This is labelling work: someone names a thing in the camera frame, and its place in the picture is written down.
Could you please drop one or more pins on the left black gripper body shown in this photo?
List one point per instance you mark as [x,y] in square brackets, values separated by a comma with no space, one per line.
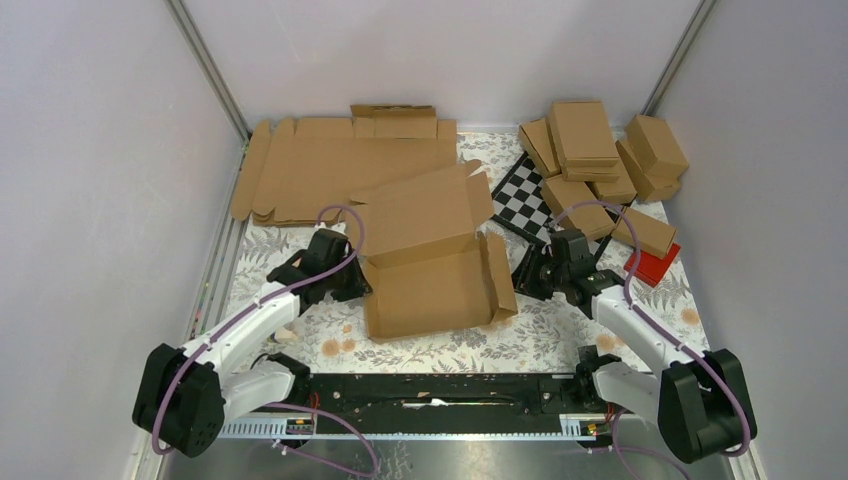
[346,283]

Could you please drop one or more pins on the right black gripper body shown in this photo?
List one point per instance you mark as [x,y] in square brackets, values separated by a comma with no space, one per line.
[540,275]

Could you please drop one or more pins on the cardboard box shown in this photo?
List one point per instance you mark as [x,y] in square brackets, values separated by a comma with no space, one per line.
[534,137]
[649,188]
[581,134]
[656,148]
[610,184]
[430,265]

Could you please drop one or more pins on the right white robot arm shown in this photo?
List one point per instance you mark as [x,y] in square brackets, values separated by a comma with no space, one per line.
[699,401]

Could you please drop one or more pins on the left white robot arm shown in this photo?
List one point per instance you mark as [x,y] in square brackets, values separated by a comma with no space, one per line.
[188,393]

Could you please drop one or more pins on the folded box on checkerboard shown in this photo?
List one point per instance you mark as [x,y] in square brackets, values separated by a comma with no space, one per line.
[576,205]

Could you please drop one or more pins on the folded box on red box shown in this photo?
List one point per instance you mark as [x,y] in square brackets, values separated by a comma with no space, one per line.
[653,236]

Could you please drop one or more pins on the leaning folded cardboard box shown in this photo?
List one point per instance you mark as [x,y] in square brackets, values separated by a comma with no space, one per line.
[534,137]

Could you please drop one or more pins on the stack of flat cardboard sheets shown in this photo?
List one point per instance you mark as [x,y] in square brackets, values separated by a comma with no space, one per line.
[294,168]

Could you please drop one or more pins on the black white checkerboard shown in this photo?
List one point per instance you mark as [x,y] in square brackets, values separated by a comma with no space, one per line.
[525,205]

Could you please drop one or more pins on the green white small tool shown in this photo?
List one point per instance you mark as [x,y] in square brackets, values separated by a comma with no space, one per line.
[283,335]

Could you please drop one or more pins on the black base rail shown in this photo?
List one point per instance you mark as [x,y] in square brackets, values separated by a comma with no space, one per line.
[529,406]

